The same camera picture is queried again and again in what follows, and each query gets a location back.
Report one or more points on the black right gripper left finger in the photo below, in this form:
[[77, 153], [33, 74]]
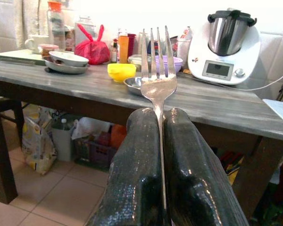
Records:
[[132, 176]]

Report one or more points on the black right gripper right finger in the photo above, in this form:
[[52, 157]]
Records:
[[193, 176]]

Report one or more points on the steel fork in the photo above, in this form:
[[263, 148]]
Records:
[[158, 89]]

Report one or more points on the yellow plastic bowl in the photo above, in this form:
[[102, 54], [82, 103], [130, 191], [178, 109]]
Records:
[[120, 71]]

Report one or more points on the colourful stacked books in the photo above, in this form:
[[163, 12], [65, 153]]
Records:
[[233, 167]]

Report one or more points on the orange plastic container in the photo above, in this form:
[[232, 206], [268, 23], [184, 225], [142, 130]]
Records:
[[119, 136]]

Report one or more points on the purple plastic crate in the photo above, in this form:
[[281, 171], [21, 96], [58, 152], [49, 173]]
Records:
[[96, 153]]

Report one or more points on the white plastic bag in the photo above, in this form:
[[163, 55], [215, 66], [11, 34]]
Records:
[[89, 127]]

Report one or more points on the white plastic canister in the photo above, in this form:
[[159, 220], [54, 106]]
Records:
[[61, 141]]

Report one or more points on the yellow and white sack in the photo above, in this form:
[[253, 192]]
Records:
[[37, 146]]

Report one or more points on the white flat panel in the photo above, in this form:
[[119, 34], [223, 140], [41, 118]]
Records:
[[280, 110]]

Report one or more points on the purple plastic bowl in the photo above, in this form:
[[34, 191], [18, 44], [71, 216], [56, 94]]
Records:
[[178, 63]]

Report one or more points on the glass container with clear lid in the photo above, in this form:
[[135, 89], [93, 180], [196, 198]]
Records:
[[134, 60]]

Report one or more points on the small sauce bottle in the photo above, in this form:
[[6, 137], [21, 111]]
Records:
[[114, 54]]

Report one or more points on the white food processor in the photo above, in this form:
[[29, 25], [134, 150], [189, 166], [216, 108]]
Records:
[[198, 51]]

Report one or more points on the clear glass measuring cup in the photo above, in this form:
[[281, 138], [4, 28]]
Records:
[[184, 51]]

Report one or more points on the wide steel dish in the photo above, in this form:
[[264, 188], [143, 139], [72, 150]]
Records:
[[66, 70]]

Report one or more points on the orange sauce squeeze bottle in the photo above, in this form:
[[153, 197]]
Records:
[[123, 49]]

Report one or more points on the maroon canister with lid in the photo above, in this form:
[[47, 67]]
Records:
[[132, 44]]

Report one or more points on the red plastic bag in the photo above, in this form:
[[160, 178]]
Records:
[[92, 50]]

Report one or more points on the white ceramic bowl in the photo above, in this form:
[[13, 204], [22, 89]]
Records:
[[66, 57]]

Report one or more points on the jar with pink lid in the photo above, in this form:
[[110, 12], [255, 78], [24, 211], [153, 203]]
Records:
[[47, 50]]

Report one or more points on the clear plastic jug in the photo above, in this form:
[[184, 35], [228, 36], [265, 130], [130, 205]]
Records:
[[85, 28]]

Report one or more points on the white mug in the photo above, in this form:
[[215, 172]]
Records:
[[35, 42]]

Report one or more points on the pale green cutting board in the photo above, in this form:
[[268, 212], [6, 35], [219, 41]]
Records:
[[14, 56]]

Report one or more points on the clear tall plastic bottle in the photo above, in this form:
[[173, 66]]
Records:
[[56, 26]]

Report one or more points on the dark wooden table frame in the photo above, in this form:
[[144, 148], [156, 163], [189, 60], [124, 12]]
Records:
[[61, 103]]

